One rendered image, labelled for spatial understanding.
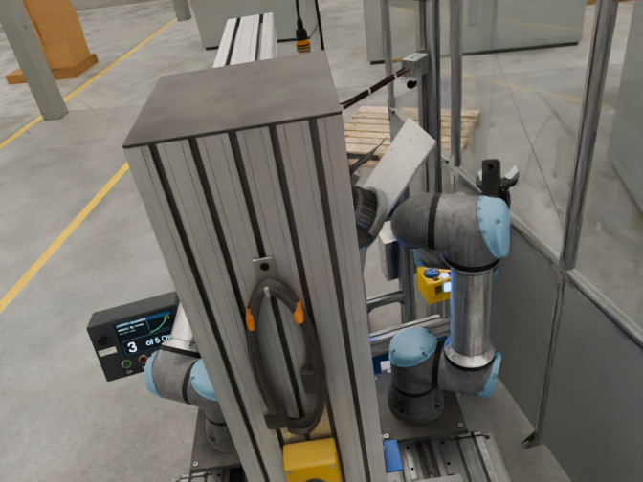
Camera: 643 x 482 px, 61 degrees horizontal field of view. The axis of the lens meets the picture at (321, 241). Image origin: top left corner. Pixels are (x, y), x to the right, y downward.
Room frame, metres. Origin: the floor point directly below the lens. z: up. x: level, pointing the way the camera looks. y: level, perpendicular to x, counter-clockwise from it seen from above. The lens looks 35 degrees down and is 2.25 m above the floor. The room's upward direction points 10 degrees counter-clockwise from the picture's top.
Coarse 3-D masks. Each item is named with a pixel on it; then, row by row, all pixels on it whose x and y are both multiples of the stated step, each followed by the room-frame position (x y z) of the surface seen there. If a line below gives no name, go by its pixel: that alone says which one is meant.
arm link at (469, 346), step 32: (448, 224) 0.85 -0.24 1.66; (480, 224) 0.83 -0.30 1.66; (448, 256) 0.86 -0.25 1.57; (480, 256) 0.82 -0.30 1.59; (480, 288) 0.84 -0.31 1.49; (480, 320) 0.84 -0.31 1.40; (448, 352) 0.87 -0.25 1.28; (480, 352) 0.84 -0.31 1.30; (448, 384) 0.84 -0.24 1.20; (480, 384) 0.81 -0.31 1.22
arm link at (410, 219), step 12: (432, 192) 0.94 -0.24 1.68; (408, 204) 0.93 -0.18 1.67; (420, 204) 0.90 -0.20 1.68; (396, 216) 0.93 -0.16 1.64; (408, 216) 0.90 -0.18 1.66; (420, 216) 0.88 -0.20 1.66; (396, 228) 0.92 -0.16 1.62; (408, 228) 0.89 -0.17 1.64; (420, 228) 0.87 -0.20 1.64; (408, 240) 0.89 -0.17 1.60; (420, 240) 0.87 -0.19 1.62; (420, 252) 1.02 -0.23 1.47; (432, 252) 1.03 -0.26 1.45; (420, 264) 1.16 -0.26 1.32; (432, 264) 1.11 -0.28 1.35; (444, 264) 1.13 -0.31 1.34
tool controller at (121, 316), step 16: (128, 304) 1.32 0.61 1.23; (144, 304) 1.29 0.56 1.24; (160, 304) 1.27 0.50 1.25; (176, 304) 1.27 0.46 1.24; (96, 320) 1.24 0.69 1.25; (112, 320) 1.22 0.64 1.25; (128, 320) 1.23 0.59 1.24; (144, 320) 1.23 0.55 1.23; (160, 320) 1.23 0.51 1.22; (96, 336) 1.20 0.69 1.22; (112, 336) 1.21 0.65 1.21; (128, 336) 1.21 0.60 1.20; (144, 336) 1.21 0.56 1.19; (160, 336) 1.22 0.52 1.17; (96, 352) 1.19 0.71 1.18; (112, 352) 1.19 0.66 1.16; (144, 352) 1.20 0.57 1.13; (112, 368) 1.18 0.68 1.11; (128, 368) 1.18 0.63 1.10
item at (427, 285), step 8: (424, 272) 1.43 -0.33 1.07; (440, 272) 1.41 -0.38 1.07; (424, 280) 1.39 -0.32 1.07; (432, 280) 1.38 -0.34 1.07; (440, 280) 1.37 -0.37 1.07; (448, 280) 1.37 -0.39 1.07; (424, 288) 1.39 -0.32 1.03; (432, 288) 1.36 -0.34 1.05; (424, 296) 1.40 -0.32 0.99; (432, 296) 1.36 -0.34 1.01; (440, 296) 1.37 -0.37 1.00; (448, 296) 1.37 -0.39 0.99
